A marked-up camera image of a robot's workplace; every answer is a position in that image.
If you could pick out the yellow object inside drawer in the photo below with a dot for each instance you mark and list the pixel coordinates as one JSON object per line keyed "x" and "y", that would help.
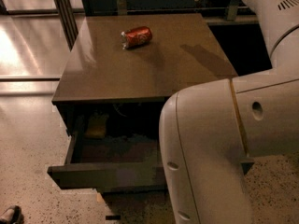
{"x": 97, "y": 126}

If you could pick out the dark open top drawer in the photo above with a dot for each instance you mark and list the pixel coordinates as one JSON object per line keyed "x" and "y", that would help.
{"x": 117, "y": 164}

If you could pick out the black shoe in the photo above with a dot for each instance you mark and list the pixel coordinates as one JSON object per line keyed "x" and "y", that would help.
{"x": 12, "y": 215}

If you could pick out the metal window frame post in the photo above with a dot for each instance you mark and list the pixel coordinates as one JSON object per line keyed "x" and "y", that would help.
{"x": 68, "y": 21}

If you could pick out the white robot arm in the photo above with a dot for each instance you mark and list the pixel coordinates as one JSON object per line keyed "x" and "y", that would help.
{"x": 207, "y": 131}

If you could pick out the red soda can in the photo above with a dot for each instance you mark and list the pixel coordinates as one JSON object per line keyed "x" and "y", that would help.
{"x": 136, "y": 37}

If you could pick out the brown drawer cabinet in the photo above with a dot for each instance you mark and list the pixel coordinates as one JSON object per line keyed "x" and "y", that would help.
{"x": 132, "y": 85}

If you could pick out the dark background shelf unit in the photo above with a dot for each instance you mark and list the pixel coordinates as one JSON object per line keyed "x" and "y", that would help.
{"x": 216, "y": 12}

